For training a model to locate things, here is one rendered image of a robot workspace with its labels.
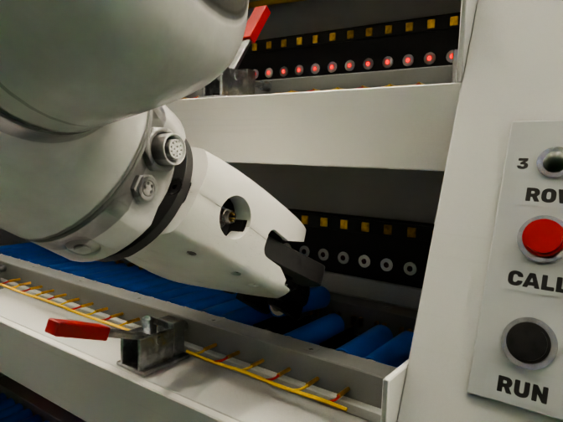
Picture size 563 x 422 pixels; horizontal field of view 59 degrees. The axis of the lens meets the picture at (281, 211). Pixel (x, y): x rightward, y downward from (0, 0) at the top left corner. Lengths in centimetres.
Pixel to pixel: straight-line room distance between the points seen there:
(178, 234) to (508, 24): 19
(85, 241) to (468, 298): 16
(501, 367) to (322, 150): 15
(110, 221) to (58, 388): 23
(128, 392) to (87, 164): 19
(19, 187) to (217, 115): 19
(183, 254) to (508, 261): 14
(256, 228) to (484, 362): 12
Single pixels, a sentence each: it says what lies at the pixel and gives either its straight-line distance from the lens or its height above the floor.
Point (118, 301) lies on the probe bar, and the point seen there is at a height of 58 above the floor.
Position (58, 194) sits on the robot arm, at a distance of 19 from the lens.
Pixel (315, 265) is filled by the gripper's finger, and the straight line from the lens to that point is 29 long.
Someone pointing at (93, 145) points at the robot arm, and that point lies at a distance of 19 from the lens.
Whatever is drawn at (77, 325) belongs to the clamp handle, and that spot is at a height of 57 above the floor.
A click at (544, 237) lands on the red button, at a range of 23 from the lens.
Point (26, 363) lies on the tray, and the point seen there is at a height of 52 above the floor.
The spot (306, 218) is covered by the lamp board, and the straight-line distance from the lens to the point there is 46.
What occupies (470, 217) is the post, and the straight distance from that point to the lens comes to 24.
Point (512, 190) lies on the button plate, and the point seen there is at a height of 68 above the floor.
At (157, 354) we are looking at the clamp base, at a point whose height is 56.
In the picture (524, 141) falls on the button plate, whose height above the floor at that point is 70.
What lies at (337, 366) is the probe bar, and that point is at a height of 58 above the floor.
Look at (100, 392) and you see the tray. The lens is 37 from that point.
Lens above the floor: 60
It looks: 11 degrees up
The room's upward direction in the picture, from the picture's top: 14 degrees clockwise
